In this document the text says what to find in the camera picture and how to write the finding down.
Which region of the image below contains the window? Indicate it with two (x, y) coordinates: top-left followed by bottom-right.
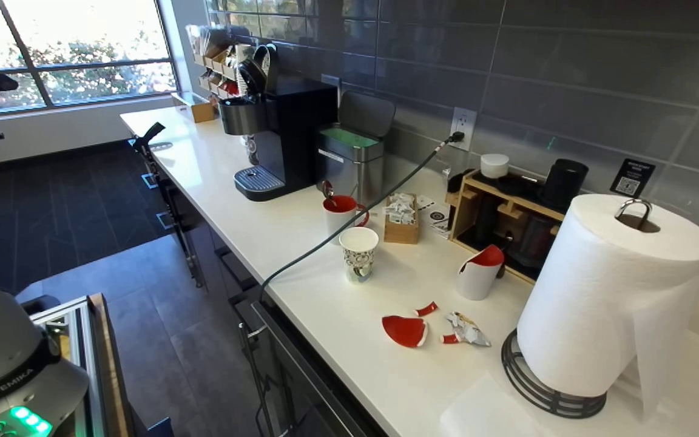
(0, 0), (178, 115)

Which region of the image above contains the steel bin with lid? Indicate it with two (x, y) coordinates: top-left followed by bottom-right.
(316, 90), (397, 208)

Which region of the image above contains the black clamp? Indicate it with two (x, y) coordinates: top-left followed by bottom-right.
(130, 121), (167, 154)

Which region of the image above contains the heap of white sachets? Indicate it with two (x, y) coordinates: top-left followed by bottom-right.
(385, 193), (416, 225)

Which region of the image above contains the black sign card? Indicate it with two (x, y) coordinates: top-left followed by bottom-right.
(609, 158), (657, 199)

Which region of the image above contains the black cable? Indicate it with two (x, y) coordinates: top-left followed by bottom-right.
(257, 131), (466, 302)

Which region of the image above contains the black paper towel holder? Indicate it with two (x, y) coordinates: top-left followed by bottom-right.
(501, 198), (654, 420)

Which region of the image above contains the crumpled foil wrapper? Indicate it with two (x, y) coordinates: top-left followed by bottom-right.
(446, 311), (491, 348)

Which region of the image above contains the patterned paper cup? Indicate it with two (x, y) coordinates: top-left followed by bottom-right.
(339, 226), (380, 284)

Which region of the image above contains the paper towel roll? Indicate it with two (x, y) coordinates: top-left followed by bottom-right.
(516, 194), (699, 424)

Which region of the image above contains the broken red white mug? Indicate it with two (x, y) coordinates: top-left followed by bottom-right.
(455, 244), (505, 302)

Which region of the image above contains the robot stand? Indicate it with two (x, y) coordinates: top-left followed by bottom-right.
(16, 293), (139, 437)

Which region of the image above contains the red and white mug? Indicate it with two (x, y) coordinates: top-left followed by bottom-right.
(323, 194), (370, 245)

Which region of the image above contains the white round pod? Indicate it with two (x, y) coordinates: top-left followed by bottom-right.
(480, 153), (510, 180)

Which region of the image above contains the black cylinder container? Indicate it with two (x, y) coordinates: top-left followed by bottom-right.
(540, 158), (590, 211)

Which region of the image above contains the metal door handle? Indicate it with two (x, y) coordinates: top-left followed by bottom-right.
(238, 322), (269, 342)

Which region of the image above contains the wooden organizer rack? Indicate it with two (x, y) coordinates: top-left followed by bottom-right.
(446, 169), (569, 285)

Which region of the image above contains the printed white card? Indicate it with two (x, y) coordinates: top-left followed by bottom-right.
(416, 195), (453, 239)

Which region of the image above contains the small wooden box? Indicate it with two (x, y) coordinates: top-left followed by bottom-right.
(383, 193), (421, 245)

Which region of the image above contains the wooden rack of packets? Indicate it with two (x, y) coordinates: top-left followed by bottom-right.
(184, 24), (254, 101)

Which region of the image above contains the dark cabinet door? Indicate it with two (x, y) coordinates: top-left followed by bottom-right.
(228, 291), (388, 437)

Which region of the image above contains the white wall socket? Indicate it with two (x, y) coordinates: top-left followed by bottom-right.
(450, 107), (478, 152)

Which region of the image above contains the large red mug shard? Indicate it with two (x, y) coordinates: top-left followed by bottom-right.
(381, 315), (428, 348)

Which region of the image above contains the black coffee machine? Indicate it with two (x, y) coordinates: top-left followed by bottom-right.
(218, 43), (339, 203)

